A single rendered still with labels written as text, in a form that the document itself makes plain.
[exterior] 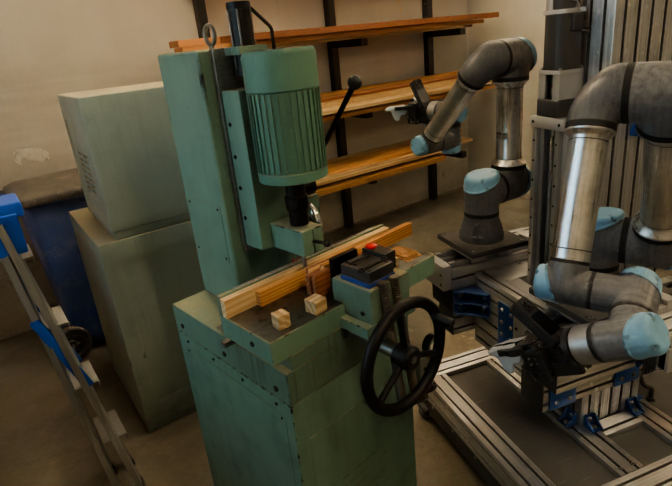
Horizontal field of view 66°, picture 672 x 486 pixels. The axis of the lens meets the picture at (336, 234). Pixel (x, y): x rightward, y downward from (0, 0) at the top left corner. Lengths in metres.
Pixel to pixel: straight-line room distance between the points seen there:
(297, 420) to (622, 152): 1.13
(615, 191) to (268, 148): 0.99
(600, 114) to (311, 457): 1.03
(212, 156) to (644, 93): 0.98
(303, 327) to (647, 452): 1.23
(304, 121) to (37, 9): 2.48
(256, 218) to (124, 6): 2.41
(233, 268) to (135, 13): 2.38
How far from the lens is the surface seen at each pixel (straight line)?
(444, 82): 4.36
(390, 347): 1.26
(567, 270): 1.12
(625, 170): 1.68
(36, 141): 3.51
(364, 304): 1.25
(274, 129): 1.22
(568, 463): 1.92
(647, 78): 1.14
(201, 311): 1.61
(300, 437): 1.37
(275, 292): 1.35
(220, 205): 1.45
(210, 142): 1.41
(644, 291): 1.10
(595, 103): 1.15
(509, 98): 1.84
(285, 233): 1.37
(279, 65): 1.20
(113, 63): 3.56
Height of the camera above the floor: 1.51
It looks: 20 degrees down
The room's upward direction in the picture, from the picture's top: 6 degrees counter-clockwise
